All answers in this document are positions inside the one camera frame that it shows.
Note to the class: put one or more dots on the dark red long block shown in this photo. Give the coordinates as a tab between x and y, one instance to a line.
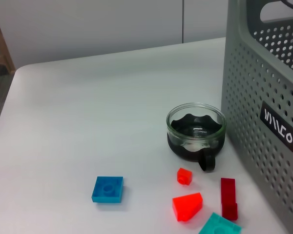
228	192

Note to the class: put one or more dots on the small red block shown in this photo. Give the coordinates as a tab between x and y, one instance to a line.
184	176

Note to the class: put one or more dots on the red slope block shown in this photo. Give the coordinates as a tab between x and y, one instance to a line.
186	206

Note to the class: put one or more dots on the glass teacup black base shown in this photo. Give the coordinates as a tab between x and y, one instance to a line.
195	146

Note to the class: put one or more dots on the wooden shelf frame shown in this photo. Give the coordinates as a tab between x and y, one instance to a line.
7	56

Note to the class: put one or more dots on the blue square block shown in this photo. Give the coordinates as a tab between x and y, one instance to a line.
107	190

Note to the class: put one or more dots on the teal square block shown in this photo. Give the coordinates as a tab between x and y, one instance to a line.
219	225

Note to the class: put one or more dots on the grey perforated storage bin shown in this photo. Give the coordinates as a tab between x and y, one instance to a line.
258	97

